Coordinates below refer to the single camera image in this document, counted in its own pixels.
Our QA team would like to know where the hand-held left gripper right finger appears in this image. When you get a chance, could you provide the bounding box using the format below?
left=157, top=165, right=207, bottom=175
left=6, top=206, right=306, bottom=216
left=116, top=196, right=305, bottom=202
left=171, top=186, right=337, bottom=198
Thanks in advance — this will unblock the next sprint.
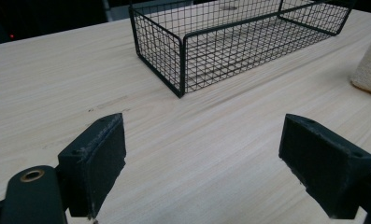
left=278, top=113, right=371, bottom=220

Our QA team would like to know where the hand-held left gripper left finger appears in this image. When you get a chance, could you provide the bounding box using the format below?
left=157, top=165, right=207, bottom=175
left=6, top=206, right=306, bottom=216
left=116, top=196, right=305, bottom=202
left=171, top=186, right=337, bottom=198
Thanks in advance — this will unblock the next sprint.
left=57, top=112, right=127, bottom=219

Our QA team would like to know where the beige terry cloth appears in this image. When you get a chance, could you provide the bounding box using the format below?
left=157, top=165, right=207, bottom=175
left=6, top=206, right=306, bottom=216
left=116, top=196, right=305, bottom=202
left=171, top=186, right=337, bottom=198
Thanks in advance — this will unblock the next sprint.
left=350, top=29, right=371, bottom=99

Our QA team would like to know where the black wire mesh basket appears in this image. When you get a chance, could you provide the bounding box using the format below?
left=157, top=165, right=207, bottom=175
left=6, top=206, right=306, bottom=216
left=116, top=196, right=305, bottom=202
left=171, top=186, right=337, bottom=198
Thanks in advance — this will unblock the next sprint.
left=128, top=0, right=355, bottom=99

